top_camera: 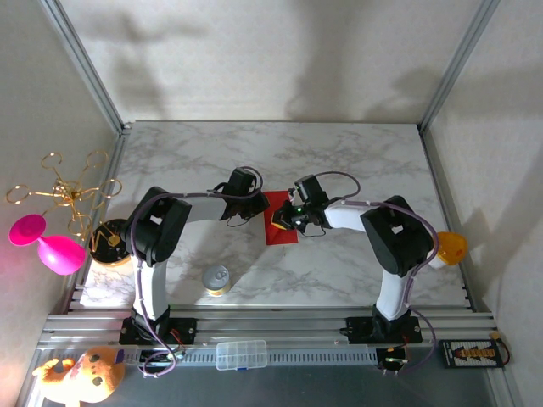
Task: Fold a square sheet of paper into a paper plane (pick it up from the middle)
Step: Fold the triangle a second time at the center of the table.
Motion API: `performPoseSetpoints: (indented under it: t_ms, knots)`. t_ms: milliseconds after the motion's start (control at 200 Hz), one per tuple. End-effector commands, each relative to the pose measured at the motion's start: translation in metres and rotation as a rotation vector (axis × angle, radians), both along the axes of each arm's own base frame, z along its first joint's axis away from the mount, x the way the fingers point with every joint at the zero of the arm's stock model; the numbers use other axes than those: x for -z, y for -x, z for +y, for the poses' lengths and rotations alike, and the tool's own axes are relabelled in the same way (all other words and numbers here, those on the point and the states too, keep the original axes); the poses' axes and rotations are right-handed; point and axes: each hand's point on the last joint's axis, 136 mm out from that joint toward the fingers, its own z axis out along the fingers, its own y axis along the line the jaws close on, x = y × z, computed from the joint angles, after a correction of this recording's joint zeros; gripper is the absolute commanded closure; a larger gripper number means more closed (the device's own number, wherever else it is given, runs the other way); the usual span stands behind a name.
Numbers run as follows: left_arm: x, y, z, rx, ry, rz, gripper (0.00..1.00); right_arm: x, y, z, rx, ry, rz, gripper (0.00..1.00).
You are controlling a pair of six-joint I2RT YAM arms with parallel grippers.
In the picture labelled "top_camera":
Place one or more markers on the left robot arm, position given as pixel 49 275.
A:
pixel 157 224

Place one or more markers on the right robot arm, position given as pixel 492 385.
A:
pixel 394 237

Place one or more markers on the silver tin can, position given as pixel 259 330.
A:
pixel 216 277

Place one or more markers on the clear plastic organizer box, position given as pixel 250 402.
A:
pixel 242 355

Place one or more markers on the black round disc gold rim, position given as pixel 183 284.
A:
pixel 106 250

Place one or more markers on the orange and white cup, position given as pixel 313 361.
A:
pixel 451 250

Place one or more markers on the black controller board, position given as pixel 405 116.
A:
pixel 392 359
pixel 157 358

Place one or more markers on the pink plastic goblet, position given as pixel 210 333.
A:
pixel 59 254

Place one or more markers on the black connector board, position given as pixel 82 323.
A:
pixel 449 354

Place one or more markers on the orange plush toy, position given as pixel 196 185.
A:
pixel 85 373

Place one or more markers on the aluminium rail bed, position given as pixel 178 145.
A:
pixel 275 326

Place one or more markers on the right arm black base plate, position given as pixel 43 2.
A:
pixel 358 330

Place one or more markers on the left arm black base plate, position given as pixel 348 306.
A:
pixel 186 330

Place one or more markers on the aluminium table side rail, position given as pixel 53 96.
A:
pixel 440 191
pixel 113 163

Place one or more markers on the aluminium frame post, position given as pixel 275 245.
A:
pixel 85 63
pixel 459 63

